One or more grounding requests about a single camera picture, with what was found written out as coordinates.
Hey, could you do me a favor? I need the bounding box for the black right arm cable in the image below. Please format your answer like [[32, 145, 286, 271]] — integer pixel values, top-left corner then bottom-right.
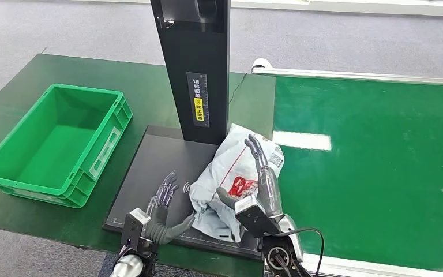
[[276, 227, 326, 277]]

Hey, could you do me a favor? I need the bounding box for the silver conveyor side rail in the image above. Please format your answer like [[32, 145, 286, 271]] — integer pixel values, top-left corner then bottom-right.
[[303, 253, 443, 277], [251, 66, 443, 86]]

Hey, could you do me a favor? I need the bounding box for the white plastic mailer package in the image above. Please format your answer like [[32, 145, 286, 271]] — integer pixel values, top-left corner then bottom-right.
[[189, 123, 286, 244]]

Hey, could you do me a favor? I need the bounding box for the white conveyor end roller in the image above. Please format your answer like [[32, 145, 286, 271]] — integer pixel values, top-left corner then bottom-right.
[[250, 58, 274, 74]]

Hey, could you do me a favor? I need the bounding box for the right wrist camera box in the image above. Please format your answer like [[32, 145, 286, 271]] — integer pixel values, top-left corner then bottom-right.
[[234, 194, 282, 239]]

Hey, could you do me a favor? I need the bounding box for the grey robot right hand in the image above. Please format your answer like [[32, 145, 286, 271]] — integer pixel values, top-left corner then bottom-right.
[[216, 133, 285, 222]]

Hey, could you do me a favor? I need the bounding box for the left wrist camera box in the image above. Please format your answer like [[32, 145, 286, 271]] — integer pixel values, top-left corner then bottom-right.
[[121, 208, 152, 250]]

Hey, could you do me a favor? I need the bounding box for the thin black table cable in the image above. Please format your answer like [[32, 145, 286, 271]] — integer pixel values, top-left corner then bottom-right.
[[228, 73, 248, 104]]

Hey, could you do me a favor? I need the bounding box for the black weighing device with column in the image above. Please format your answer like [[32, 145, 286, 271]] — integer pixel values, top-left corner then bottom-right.
[[102, 0, 273, 263]]

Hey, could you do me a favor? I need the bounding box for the green conveyor belt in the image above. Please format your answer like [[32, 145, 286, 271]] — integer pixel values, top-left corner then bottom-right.
[[265, 76, 443, 274]]

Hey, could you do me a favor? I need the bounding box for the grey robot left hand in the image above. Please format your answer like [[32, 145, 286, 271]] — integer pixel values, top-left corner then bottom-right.
[[144, 170, 196, 246]]

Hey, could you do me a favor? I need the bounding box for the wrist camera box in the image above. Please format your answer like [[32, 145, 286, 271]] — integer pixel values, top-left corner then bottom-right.
[[121, 208, 152, 250], [234, 194, 282, 239]]

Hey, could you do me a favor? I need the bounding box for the green plastic crate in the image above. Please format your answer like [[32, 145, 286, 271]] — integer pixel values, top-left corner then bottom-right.
[[0, 83, 134, 209]]

